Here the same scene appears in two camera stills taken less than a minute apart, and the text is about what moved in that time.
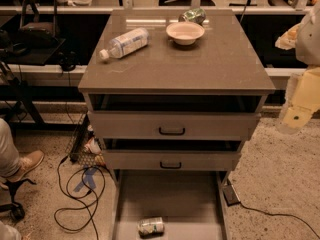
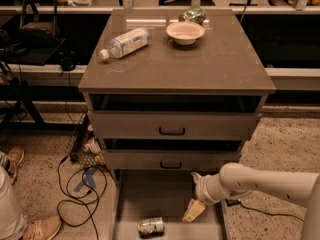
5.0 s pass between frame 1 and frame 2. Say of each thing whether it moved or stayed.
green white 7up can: stayed
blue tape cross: stayed
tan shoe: moved
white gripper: moved
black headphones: stayed
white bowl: stayed
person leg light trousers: moved
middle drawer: stayed
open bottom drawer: stayed
